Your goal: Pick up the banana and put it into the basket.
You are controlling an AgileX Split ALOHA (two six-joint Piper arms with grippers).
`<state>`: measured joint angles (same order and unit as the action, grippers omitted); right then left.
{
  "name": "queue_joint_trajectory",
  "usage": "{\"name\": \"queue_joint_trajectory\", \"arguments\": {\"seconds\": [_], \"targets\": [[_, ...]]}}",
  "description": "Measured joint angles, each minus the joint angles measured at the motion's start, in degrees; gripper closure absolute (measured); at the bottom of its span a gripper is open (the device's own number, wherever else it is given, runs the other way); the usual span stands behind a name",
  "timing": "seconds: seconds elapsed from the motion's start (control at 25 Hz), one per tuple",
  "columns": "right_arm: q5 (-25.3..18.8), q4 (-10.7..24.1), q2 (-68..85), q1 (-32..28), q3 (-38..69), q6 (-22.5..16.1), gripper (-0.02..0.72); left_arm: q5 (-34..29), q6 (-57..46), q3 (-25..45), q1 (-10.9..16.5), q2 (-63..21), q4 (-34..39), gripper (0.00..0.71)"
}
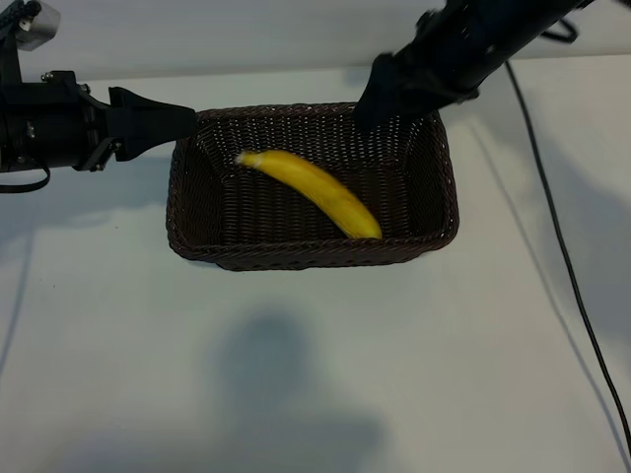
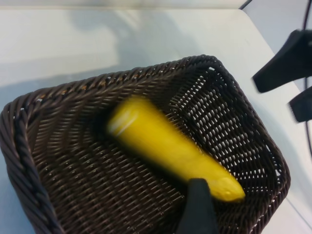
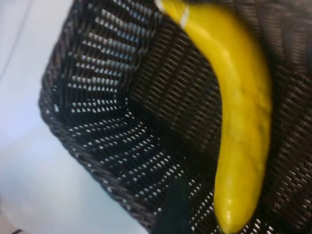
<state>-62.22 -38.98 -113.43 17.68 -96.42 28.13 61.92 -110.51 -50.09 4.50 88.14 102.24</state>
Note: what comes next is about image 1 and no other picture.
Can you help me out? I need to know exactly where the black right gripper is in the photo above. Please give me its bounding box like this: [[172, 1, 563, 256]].
[[353, 2, 512, 132]]

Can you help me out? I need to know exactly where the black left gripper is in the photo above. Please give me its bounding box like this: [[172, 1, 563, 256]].
[[12, 70, 197, 172]]

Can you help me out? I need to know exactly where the yellow banana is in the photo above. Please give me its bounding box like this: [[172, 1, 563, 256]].
[[235, 149, 385, 241]]

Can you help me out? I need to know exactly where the dark brown woven basket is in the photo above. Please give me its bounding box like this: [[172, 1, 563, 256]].
[[166, 101, 460, 271]]

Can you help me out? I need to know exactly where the black flat cable loop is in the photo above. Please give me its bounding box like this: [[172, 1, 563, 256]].
[[0, 166, 51, 195]]

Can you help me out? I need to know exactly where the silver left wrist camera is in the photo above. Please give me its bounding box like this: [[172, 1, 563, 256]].
[[16, 0, 62, 53]]

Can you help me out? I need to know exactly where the black braided cable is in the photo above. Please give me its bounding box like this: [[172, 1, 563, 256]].
[[0, 0, 41, 34]]

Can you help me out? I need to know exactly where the thin black cable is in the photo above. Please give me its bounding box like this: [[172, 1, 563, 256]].
[[505, 9, 631, 473]]

